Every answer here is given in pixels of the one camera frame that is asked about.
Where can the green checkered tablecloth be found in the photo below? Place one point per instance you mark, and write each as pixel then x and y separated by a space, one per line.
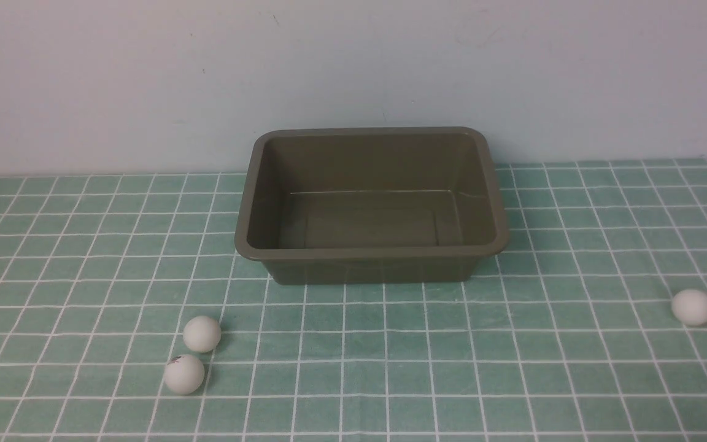
pixel 567 335

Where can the white ping-pong ball with mark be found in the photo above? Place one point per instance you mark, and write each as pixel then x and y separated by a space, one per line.
pixel 184 374

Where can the olive green plastic bin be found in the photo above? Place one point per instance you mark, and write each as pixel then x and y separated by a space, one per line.
pixel 371 205

